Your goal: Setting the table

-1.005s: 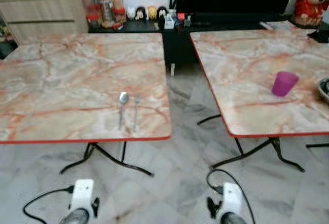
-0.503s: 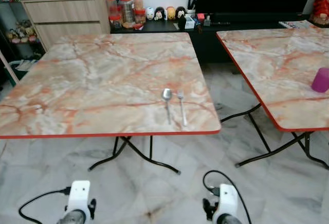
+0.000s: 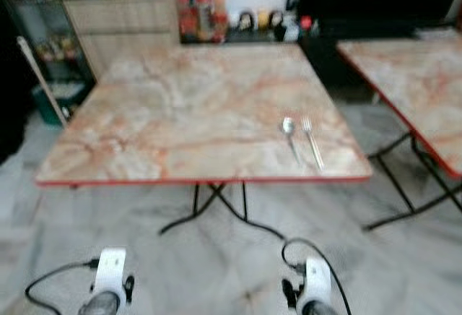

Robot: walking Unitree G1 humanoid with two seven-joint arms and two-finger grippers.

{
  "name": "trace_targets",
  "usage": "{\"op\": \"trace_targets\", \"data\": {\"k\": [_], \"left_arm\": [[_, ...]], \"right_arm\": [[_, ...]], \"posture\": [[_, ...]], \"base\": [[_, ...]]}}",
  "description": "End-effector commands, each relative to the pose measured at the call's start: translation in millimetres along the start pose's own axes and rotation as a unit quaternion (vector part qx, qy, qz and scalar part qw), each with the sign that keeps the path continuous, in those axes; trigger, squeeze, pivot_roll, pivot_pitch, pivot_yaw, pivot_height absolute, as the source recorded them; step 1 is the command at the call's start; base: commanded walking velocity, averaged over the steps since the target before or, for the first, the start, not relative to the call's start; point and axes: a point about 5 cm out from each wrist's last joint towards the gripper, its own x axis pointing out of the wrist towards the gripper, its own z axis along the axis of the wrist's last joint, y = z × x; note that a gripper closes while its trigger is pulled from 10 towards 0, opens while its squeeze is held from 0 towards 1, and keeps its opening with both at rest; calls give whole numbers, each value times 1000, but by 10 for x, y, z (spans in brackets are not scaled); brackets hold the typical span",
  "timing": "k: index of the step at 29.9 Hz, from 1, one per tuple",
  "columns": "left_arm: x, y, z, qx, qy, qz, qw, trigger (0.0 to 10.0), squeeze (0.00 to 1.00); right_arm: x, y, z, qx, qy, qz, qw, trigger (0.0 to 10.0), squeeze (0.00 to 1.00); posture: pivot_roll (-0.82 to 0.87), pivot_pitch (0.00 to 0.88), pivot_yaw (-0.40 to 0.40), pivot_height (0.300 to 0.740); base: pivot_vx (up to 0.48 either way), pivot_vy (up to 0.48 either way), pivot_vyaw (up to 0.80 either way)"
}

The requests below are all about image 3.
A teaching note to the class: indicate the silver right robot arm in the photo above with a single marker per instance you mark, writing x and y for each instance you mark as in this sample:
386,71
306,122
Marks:
319,310

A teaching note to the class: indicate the black metal table legs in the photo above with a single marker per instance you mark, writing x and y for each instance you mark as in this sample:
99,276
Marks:
231,206
404,185

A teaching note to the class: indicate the silver metal fork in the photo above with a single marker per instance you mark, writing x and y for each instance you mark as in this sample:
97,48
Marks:
312,145

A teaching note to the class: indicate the silver metal spoon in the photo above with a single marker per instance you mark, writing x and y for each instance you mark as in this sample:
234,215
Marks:
288,126

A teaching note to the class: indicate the green plastic bin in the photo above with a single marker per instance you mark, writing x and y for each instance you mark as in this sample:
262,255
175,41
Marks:
50,105

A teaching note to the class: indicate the light wooden cabinet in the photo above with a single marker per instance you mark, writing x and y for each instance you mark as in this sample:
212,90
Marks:
123,29

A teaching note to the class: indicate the dark shelf with plush toys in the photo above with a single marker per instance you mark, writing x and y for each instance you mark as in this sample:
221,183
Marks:
50,40

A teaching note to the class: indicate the red lidded plastic jar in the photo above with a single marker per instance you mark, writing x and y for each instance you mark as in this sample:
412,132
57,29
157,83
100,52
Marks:
189,19

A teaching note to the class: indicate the yellow toy figurine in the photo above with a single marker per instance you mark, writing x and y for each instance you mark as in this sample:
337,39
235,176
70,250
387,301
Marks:
263,19

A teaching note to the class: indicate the clear plastic jar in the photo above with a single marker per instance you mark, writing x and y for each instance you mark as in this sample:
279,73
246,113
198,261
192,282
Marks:
216,19

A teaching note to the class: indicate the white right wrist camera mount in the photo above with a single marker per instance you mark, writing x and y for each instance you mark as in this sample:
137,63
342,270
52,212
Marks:
317,282

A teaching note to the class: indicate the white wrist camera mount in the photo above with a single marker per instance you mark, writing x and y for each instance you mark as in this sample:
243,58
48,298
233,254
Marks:
110,270
317,282

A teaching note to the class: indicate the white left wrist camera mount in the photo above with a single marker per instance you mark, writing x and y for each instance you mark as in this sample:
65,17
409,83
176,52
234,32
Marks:
110,270

